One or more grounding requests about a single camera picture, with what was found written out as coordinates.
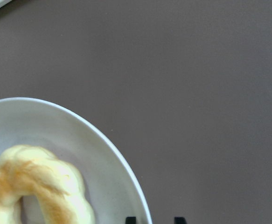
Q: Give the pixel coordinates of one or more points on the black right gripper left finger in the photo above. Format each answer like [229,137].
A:
[130,220]

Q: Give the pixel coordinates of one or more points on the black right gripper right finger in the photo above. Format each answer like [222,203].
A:
[180,220]

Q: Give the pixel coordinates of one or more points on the glazed ring donut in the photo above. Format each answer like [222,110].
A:
[57,185]

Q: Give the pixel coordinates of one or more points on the white round plate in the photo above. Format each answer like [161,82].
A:
[111,186]

